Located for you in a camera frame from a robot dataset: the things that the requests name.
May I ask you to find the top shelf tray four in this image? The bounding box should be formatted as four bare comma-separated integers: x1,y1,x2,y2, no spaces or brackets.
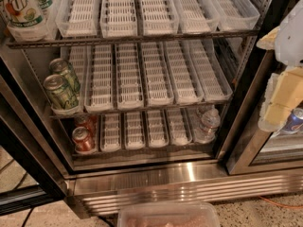
173,0,220,34

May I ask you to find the red soda can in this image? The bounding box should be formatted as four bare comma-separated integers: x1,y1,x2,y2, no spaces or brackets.
75,115,96,135
72,127,95,153

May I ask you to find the middle shelf tray four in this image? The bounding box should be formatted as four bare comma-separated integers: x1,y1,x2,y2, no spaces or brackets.
164,41,204,104

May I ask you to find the top wire shelf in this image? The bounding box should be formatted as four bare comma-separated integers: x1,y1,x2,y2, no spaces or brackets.
6,29,258,49

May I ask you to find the shelf tray four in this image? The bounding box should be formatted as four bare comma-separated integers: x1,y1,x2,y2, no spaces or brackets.
164,41,204,104
173,0,220,34
166,109,192,146

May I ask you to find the top shelf tray five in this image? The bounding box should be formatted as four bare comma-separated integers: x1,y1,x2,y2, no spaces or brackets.
211,0,259,31

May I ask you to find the shelf tray two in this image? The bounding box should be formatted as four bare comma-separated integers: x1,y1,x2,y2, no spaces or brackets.
124,112,146,150
115,44,144,110
99,0,137,38

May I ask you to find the shelf tray one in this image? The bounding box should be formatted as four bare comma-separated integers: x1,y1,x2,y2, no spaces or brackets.
84,44,114,113
100,113,121,152
55,0,100,38

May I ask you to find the bottom shelf tray two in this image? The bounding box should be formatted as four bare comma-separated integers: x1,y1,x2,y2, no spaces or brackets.
124,112,146,150

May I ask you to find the black floor cable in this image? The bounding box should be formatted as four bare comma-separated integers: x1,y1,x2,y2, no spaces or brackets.
20,206,36,227

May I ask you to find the bottom shelf tray four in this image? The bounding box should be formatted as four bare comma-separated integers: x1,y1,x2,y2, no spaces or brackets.
166,109,192,146

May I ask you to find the middle wire shelf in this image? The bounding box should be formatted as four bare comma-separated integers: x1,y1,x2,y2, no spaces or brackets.
49,99,231,119

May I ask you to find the top shelf tray two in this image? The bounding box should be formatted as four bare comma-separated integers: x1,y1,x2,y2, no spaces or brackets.
99,0,137,38

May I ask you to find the clear plastic food container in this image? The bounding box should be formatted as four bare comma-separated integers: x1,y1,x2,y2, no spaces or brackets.
117,202,221,227

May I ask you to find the top shelf tray three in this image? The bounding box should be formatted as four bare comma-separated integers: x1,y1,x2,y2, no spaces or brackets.
138,0,179,36

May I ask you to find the blue soda can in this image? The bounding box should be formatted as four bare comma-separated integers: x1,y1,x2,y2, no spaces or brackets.
281,108,303,134

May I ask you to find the clear water bottle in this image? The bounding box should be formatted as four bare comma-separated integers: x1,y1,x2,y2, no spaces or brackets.
193,106,221,144

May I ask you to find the top shelf tray one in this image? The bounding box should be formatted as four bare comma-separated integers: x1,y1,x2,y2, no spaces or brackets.
55,0,100,38

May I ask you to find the bottom shelf tray one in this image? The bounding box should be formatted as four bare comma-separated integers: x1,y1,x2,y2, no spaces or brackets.
100,113,121,152

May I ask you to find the wire shelf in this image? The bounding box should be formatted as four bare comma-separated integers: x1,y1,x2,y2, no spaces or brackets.
49,99,231,119
6,29,258,49

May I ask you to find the green soda can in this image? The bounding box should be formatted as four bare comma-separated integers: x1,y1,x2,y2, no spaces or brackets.
44,74,79,110
49,58,80,94

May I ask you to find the open fridge door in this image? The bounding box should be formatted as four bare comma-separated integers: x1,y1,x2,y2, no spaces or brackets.
0,61,67,216

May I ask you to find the stainless steel fridge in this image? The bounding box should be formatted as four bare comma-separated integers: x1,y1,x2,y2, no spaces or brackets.
1,0,302,218

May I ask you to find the shelf tray five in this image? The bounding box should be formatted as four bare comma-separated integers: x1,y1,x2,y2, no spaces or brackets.
187,39,233,101
211,0,259,31

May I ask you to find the middle shelf tray two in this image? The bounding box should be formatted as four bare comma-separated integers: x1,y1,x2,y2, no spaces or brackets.
115,44,144,110

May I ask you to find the rear red soda can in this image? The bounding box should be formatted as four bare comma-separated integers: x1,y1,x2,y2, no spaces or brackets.
75,115,96,135

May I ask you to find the shelf tray three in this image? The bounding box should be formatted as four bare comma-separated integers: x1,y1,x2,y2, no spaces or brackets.
146,110,169,148
140,42,174,106
138,0,179,36

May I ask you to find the middle shelf tray three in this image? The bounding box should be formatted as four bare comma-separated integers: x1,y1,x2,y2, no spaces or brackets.
140,42,174,106

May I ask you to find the middle shelf tray one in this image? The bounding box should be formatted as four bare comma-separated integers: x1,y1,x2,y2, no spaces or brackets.
84,44,114,113

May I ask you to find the bottom shelf tray three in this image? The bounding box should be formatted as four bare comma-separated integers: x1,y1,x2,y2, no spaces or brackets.
146,110,169,148

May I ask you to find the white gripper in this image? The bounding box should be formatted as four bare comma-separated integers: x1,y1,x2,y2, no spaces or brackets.
257,0,303,132

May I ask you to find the middle shelf tray five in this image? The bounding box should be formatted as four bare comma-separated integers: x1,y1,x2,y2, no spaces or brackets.
187,39,233,101

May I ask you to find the front red soda can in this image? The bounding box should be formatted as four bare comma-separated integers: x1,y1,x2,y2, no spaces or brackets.
72,127,95,153

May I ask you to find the orange cable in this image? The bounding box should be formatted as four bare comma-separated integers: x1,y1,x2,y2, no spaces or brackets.
258,196,303,210

